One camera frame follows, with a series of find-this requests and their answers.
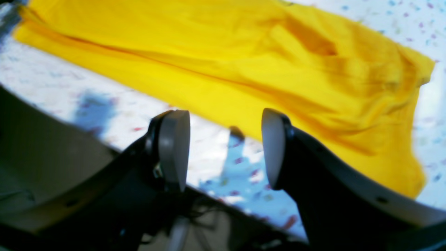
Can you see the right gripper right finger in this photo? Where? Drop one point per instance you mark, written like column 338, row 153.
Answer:
column 340, row 208

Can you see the yellow T-shirt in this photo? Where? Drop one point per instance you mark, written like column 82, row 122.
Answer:
column 352, row 88

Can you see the speckled white tablecloth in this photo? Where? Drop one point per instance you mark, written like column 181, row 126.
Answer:
column 220, row 166

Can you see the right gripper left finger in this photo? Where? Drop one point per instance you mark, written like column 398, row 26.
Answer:
column 118, row 199

